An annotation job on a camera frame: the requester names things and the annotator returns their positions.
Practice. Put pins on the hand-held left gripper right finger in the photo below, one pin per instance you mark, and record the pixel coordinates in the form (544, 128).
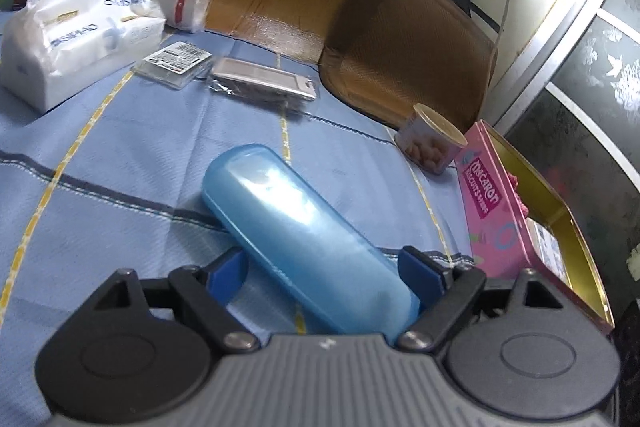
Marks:
(420, 272)

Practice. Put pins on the purple food can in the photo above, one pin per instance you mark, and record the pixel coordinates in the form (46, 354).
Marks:
(430, 142)

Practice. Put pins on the silver item in plastic sleeve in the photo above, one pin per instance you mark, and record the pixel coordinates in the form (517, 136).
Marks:
(260, 77)

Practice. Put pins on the patterned glass door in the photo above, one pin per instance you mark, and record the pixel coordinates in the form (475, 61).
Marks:
(590, 107)

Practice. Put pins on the white and blue packet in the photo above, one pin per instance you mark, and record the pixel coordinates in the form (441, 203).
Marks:
(550, 252)

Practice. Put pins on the pink tin box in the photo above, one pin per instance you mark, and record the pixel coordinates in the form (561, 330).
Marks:
(492, 217)

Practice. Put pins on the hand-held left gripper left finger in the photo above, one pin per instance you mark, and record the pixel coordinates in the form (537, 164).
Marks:
(225, 279)

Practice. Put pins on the white tissue pack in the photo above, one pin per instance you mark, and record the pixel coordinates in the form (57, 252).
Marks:
(75, 32)

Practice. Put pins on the pink fluffy toy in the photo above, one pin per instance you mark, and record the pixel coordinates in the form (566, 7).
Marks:
(520, 199)

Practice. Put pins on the barcoded card pack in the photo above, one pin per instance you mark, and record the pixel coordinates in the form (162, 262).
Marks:
(172, 64)

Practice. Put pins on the blue checked tablecloth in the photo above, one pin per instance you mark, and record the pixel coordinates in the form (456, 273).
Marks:
(125, 167)

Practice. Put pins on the blue plastic case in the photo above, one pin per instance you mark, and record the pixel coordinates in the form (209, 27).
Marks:
(305, 232)

